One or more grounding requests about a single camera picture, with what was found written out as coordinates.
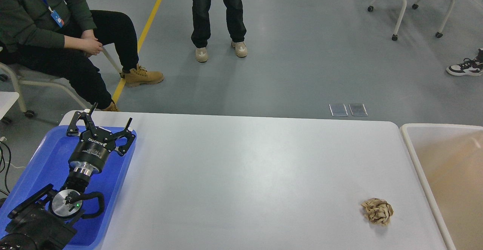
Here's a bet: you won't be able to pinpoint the floor plate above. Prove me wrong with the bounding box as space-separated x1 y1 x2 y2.
329 104 348 117
348 103 369 117

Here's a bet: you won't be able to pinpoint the left floor plate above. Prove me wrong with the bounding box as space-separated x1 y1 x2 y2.
329 104 348 117

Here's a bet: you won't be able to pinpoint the beige plastic bin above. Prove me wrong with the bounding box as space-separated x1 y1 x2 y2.
400 123 483 250

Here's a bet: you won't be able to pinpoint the crumpled brown paper ball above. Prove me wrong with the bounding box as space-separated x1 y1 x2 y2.
360 198 394 226

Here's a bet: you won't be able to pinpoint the blue plastic tray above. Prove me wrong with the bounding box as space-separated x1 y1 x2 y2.
0 125 136 250

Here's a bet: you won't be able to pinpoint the seated person green jacket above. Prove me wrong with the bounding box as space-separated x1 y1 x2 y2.
0 0 164 111

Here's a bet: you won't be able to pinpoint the right floor plate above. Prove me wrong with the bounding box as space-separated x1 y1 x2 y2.
348 103 369 117

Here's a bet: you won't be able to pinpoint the black white sneaker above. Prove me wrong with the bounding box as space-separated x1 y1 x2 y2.
446 48 483 76

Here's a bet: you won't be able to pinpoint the white side table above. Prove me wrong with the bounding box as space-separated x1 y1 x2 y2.
0 91 19 119

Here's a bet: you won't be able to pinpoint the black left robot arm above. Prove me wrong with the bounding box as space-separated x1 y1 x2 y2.
1 108 136 250

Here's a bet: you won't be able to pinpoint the standing person dark trousers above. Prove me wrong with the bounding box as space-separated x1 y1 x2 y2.
189 0 248 63

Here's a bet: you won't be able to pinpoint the white chair left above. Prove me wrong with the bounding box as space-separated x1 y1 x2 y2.
0 46 121 124

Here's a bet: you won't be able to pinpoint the black cables left edge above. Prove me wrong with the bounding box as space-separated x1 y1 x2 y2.
0 137 17 198

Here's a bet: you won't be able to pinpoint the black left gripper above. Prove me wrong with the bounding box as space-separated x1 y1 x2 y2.
66 102 136 174

